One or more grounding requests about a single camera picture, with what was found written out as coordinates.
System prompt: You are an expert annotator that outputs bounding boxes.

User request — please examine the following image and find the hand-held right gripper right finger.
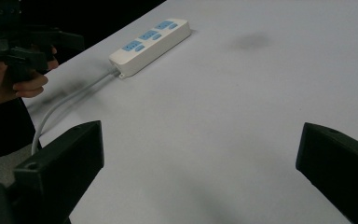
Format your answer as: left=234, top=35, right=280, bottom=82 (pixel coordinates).
left=295, top=121, right=358, bottom=224

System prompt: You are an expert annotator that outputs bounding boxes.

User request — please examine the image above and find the white power strip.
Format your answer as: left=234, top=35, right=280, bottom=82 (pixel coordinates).
left=108, top=18, right=192, bottom=79

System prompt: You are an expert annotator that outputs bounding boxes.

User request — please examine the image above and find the white power strip cable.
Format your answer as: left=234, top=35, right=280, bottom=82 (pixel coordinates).
left=31, top=68, right=120, bottom=156

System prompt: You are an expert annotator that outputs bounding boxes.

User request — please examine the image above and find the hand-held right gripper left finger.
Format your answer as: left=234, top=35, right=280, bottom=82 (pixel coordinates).
left=11, top=119, right=105, bottom=224

